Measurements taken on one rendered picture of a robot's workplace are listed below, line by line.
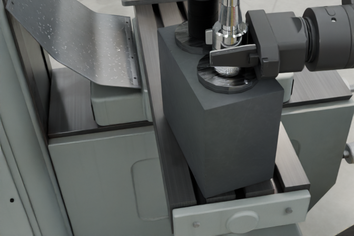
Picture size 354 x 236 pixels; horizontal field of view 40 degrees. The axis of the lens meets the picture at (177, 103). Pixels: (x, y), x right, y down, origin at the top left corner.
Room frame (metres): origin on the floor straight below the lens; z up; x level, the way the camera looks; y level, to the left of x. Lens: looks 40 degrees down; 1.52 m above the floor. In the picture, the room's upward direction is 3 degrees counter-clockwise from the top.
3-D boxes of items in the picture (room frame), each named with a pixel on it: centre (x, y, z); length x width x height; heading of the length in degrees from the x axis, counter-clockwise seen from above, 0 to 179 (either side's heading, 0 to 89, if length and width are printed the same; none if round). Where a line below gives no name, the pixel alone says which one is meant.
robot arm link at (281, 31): (0.56, -0.17, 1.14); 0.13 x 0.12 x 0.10; 2
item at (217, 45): (0.56, -0.08, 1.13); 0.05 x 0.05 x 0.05
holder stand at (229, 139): (0.61, -0.06, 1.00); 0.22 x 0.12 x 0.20; 17
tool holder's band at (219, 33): (0.56, -0.08, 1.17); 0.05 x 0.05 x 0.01
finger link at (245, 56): (0.53, -0.08, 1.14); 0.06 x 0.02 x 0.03; 92
